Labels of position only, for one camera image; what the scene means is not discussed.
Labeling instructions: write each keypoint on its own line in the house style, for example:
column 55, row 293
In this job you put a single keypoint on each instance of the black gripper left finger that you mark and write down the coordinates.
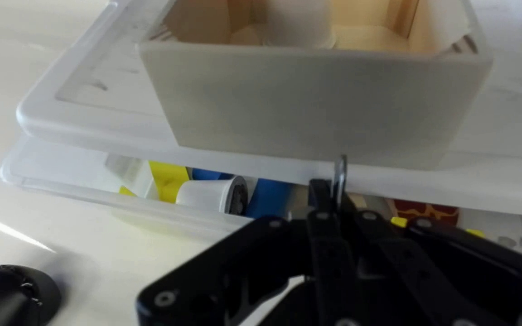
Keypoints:
column 262, row 264

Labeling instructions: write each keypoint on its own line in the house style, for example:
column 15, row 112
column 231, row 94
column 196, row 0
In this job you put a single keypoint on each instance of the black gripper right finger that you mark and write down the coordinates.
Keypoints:
column 430, row 272

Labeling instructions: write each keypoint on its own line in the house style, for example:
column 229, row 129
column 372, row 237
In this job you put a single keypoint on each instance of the small wooden box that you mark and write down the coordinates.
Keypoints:
column 322, row 101

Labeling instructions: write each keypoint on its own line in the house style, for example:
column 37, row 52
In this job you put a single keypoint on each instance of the clear plastic storage bin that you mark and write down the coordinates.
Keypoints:
column 91, row 127

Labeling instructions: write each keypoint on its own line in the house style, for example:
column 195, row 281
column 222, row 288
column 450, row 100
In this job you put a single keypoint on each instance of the small black cylinder object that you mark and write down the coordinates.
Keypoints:
column 8, row 295

